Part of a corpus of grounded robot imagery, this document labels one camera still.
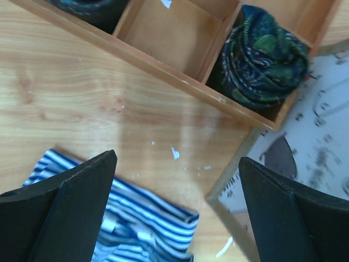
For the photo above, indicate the burlap canvas tote bag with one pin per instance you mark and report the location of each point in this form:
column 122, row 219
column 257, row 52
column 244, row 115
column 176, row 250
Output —
column 311, row 146

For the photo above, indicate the wooden compartment tray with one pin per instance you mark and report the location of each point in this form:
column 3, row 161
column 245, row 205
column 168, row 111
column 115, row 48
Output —
column 179, row 44

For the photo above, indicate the rolled dark sock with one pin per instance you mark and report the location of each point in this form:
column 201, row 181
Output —
column 103, row 14
column 260, row 63

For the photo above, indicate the rolled dark sock front right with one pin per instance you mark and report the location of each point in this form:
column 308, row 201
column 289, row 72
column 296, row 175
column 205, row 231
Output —
column 260, row 63

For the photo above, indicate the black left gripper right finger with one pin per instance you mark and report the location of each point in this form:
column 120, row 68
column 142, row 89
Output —
column 291, row 221

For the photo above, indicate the rolled dark sock front middle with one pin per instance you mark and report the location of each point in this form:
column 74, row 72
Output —
column 103, row 14

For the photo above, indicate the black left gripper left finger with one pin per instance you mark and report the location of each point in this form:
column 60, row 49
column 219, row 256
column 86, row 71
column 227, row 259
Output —
column 59, row 218

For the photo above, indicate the blue white striped cloth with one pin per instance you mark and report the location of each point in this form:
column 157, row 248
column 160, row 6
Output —
column 138, row 225

